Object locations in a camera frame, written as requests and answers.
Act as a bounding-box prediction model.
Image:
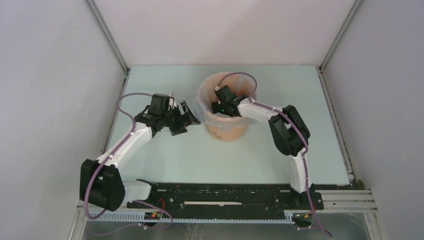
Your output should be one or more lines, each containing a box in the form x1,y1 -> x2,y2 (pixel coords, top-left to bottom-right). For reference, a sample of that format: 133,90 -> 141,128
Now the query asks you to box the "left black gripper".
161,101 -> 200,137

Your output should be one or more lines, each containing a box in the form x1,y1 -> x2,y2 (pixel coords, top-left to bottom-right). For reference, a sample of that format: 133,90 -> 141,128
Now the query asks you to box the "orange plastic trash bin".
193,72 -> 256,142

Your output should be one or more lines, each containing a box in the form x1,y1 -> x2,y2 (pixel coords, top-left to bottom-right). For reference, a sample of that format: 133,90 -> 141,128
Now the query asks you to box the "light blue plastic trash bag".
211,72 -> 257,118

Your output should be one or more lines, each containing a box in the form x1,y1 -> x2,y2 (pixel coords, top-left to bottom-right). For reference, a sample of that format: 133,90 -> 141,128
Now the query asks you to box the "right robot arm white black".
211,85 -> 312,209

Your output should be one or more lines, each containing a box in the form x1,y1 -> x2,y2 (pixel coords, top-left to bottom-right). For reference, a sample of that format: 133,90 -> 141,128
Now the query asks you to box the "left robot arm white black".
79,93 -> 201,211

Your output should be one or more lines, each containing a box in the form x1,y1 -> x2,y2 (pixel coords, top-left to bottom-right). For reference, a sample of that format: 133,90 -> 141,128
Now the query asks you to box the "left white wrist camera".
168,91 -> 178,109

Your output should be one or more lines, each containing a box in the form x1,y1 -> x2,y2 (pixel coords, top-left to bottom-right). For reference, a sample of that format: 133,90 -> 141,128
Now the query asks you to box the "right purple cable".
215,72 -> 334,239

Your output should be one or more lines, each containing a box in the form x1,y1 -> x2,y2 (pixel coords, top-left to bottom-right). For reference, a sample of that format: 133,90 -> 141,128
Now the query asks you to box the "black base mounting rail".
145,183 -> 324,220

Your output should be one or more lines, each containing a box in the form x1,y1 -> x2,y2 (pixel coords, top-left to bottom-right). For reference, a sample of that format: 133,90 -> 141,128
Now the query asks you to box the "white slotted cable duct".
95,209 -> 294,224

